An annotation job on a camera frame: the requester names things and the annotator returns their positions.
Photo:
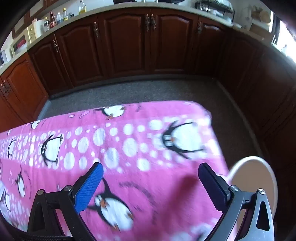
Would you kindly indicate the yellow cooking oil bottle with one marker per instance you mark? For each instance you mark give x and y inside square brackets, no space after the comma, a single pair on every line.
[82,5]

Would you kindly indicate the dark wooden base cabinets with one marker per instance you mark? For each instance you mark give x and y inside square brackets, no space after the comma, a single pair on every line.
[124,41]

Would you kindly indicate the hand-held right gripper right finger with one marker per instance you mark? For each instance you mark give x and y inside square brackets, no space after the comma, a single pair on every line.
[211,185]

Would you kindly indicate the yellow cap seasoning bottle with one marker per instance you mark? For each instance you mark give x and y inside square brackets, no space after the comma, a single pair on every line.
[65,15]

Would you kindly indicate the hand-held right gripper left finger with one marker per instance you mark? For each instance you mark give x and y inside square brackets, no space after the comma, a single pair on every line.
[92,183]

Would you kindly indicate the round woven trivet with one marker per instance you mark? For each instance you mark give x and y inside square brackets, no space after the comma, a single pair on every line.
[263,15]

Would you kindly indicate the cream countertop appliance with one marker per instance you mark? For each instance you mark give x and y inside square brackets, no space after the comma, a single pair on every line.
[32,32]

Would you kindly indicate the pink penguin print blanket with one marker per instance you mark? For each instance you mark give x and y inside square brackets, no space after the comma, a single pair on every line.
[138,185]

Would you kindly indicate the white plastic bucket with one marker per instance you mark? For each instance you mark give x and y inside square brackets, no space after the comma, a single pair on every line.
[249,173]

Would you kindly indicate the red label sauce bottle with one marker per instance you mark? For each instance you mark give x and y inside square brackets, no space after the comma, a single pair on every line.
[52,22]

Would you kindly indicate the grey stone kitchen countertop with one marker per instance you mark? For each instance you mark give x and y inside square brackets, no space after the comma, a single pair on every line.
[150,5]

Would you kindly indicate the wooden cutting board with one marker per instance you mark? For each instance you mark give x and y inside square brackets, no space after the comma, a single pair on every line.
[257,29]

